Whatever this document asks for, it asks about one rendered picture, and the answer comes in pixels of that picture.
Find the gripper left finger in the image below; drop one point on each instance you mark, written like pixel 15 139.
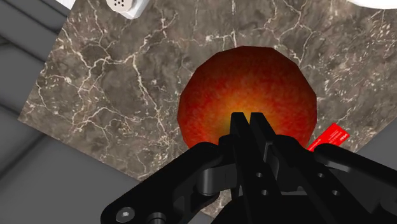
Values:
pixel 173 186

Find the white salt shaker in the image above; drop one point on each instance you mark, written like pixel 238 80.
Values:
pixel 124 7

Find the red flat card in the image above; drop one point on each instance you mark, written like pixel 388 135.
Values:
pixel 332 136

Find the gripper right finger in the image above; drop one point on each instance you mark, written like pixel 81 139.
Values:
pixel 310 180

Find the white round plate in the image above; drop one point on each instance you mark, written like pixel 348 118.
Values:
pixel 375 3

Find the red orange apple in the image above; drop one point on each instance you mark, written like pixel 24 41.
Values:
pixel 248 90

